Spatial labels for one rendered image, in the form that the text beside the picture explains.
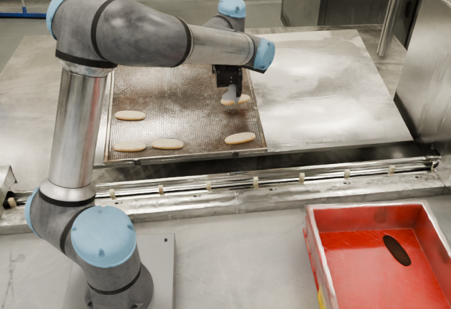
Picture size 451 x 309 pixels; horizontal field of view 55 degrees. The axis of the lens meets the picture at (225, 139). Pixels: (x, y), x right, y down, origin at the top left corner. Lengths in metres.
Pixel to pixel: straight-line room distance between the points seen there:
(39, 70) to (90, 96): 1.18
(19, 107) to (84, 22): 1.05
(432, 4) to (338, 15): 1.58
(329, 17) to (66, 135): 2.30
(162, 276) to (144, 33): 0.57
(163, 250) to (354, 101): 0.84
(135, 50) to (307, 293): 0.70
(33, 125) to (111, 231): 0.89
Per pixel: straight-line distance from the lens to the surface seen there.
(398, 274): 1.20
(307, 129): 1.42
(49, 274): 1.22
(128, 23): 0.76
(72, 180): 0.92
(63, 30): 0.85
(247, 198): 1.23
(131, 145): 1.36
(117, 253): 0.87
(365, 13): 3.03
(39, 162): 1.53
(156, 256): 1.10
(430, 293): 1.20
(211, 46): 0.88
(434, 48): 1.42
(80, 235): 0.88
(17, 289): 1.22
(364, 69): 1.70
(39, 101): 1.82
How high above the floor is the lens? 1.77
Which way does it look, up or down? 40 degrees down
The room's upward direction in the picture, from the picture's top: straight up
